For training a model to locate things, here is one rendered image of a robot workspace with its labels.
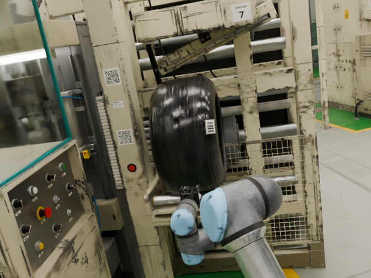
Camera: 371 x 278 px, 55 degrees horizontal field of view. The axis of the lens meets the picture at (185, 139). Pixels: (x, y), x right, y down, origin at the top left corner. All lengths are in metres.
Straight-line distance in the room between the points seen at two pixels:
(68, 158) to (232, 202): 1.04
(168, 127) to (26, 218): 0.64
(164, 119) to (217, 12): 0.63
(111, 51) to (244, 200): 1.05
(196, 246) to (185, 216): 0.12
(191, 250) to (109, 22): 1.02
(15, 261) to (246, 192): 0.83
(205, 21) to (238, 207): 1.19
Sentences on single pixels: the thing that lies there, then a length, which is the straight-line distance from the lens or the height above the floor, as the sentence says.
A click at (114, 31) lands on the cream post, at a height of 1.70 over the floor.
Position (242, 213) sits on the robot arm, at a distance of 0.86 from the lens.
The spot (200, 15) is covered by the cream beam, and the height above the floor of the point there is 1.72.
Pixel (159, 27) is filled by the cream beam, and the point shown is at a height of 1.69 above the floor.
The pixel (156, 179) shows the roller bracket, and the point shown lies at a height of 0.95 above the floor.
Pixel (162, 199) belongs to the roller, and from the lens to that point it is 1.74.
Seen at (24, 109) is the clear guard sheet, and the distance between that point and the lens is 1.46.
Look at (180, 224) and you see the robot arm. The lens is 1.19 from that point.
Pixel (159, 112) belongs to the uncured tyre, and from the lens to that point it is 1.53.
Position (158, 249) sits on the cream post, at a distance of 1.98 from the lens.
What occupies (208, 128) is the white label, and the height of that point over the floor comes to 1.26.
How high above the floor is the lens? 1.63
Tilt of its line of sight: 16 degrees down
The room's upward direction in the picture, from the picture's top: 10 degrees counter-clockwise
